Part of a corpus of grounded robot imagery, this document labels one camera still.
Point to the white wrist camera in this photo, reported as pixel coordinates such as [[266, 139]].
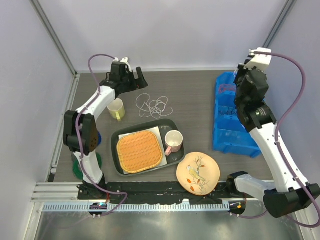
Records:
[[124, 60], [259, 59]]

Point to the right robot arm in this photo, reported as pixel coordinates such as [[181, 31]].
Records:
[[291, 191]]

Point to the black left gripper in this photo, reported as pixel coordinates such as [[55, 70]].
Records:
[[137, 84]]

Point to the bird pattern ceramic plate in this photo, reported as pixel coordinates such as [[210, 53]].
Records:
[[198, 173]]

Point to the dark green plastic tray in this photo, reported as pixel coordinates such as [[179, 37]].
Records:
[[160, 127]]

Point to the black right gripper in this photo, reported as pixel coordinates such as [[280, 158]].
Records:
[[242, 71]]

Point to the green tape roll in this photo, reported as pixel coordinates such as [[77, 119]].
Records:
[[76, 166]]

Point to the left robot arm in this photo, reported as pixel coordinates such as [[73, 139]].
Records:
[[80, 133]]

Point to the pink ceramic mug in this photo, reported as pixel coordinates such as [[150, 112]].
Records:
[[173, 141]]

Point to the aluminium front rail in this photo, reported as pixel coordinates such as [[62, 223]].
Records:
[[63, 197]]

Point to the yellow ceramic mug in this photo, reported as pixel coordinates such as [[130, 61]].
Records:
[[117, 109]]

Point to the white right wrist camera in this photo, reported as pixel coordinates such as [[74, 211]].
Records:
[[259, 59]]

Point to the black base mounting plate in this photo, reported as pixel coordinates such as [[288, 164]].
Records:
[[153, 193]]

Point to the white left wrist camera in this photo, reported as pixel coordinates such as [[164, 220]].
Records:
[[124, 60]]

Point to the orange woven basket mat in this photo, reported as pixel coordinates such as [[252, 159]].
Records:
[[138, 151]]

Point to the blue plastic compartment bin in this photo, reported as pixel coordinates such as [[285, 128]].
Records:
[[229, 135]]

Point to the blue tape roll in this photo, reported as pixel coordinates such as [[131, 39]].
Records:
[[99, 139]]

